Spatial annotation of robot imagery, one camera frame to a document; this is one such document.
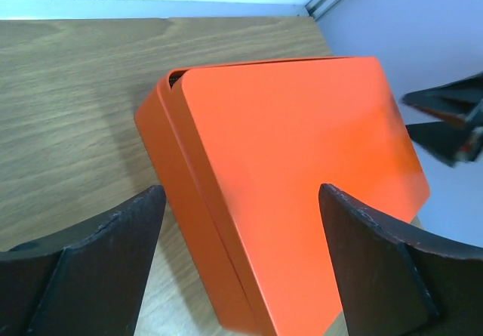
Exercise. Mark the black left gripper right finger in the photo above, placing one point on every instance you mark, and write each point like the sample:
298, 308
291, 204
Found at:
394, 278

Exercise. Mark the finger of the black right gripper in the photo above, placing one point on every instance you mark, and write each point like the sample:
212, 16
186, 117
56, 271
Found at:
459, 102
439, 139

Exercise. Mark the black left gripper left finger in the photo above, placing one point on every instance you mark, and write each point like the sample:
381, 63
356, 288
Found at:
88, 279

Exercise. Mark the orange chocolate box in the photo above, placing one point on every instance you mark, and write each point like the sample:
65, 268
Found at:
155, 123

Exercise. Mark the orange box lid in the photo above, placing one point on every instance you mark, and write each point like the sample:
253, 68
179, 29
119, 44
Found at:
260, 139

